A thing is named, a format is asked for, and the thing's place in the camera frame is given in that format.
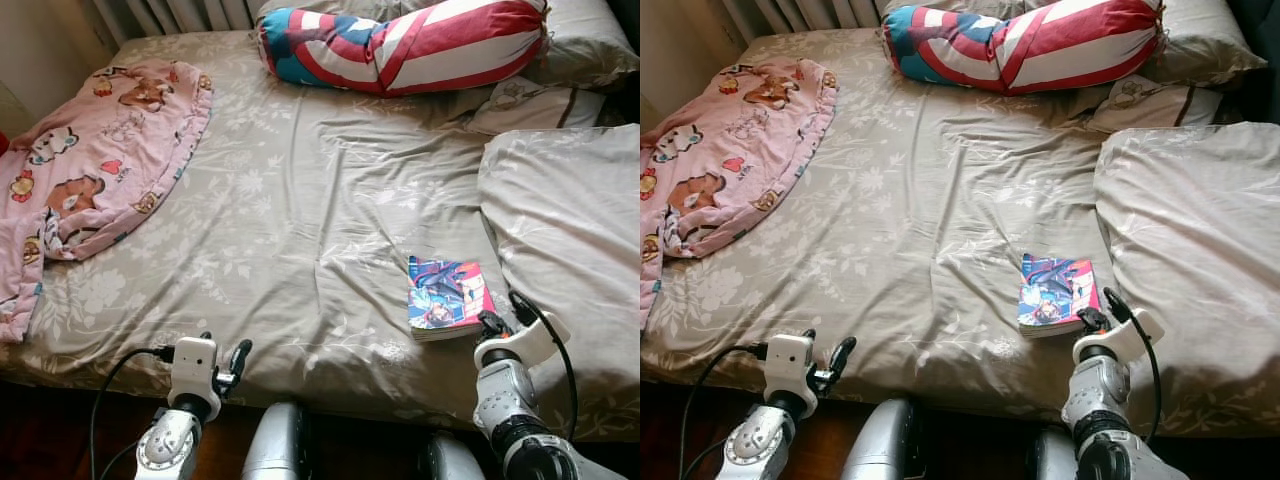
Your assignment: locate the colourful comic book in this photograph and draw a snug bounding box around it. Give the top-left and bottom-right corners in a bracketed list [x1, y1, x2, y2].
[1016, 252, 1102, 340]
[406, 255, 499, 344]

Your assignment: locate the silver left robot leg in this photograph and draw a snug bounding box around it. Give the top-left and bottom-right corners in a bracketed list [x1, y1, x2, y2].
[839, 397, 922, 480]
[239, 399, 312, 480]

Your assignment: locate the silver robot leg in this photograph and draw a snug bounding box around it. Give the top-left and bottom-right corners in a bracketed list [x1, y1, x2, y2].
[839, 397, 922, 480]
[424, 431, 492, 480]
[1029, 427, 1087, 480]
[239, 399, 312, 480]

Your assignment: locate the large beige floral pillow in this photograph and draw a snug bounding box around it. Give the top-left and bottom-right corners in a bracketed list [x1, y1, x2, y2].
[1092, 121, 1280, 387]
[477, 122, 641, 387]

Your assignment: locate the silver right robot leg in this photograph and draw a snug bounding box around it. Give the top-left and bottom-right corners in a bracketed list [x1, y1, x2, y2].
[1029, 427, 1087, 480]
[424, 431, 492, 480]

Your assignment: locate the bed with beige floral sheet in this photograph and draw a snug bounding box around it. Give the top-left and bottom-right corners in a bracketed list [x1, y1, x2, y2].
[640, 27, 1280, 442]
[0, 27, 641, 442]

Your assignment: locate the pink cartoon blanket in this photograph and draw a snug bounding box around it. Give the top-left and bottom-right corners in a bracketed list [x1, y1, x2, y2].
[0, 57, 215, 345]
[640, 56, 840, 332]

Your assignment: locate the small white cartoon pillow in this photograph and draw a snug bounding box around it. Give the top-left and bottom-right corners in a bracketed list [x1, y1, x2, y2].
[464, 77, 612, 137]
[1084, 75, 1227, 135]

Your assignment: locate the dark grey padded headboard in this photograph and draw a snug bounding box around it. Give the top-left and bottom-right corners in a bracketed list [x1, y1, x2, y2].
[1224, 0, 1280, 127]
[599, 0, 641, 127]

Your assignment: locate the red white blue bolster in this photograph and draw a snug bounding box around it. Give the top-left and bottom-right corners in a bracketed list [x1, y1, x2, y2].
[257, 0, 552, 99]
[881, 0, 1167, 97]

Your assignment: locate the grey curtain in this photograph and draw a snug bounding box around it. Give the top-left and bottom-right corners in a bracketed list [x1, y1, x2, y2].
[719, 0, 887, 32]
[84, 0, 262, 40]

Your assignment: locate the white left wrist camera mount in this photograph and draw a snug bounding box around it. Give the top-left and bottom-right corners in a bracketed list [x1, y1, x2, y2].
[763, 334, 817, 397]
[168, 337, 220, 402]

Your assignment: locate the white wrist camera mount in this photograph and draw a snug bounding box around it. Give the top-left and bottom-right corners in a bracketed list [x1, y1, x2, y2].
[763, 334, 817, 397]
[473, 310, 574, 370]
[1072, 308, 1167, 367]
[168, 337, 220, 402]

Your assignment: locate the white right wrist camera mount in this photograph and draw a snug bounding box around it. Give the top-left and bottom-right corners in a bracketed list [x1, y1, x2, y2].
[473, 310, 574, 370]
[1072, 308, 1167, 367]

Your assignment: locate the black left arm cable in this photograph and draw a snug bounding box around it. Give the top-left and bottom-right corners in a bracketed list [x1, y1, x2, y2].
[89, 344, 177, 480]
[679, 342, 770, 480]

